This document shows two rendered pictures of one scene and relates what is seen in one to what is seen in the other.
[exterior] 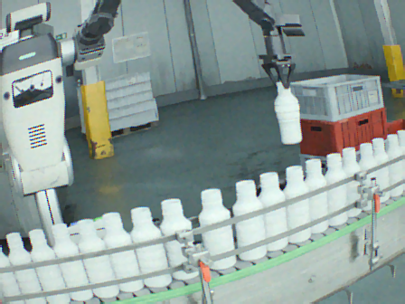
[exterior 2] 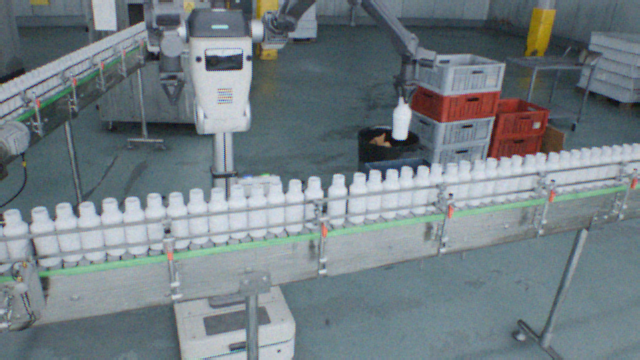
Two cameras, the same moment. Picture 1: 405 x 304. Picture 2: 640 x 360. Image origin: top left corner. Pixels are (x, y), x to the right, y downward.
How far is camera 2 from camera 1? 0.40 m
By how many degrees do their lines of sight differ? 15
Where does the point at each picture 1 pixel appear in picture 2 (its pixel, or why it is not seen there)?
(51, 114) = (240, 82)
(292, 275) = (378, 240)
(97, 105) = not seen: hidden behind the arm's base
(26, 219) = (186, 108)
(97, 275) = (255, 221)
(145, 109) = (307, 27)
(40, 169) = (223, 119)
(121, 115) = not seen: hidden behind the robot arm
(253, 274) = (353, 233)
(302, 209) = (392, 198)
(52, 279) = (221, 224)
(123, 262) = (275, 214)
